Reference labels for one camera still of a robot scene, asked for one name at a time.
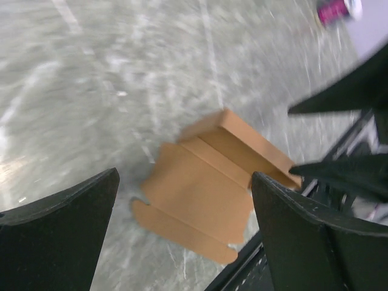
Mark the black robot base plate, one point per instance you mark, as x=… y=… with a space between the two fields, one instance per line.
x=368 y=136

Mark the brown cardboard box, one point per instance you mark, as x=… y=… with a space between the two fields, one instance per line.
x=197 y=194

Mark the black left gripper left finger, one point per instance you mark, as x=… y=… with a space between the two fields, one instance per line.
x=54 y=243

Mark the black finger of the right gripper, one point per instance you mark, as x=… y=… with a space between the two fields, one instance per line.
x=363 y=88
x=364 y=176

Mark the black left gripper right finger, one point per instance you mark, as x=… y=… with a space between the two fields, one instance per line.
x=312 y=247

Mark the purple yogurt cup on table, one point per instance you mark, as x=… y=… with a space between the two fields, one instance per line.
x=330 y=12

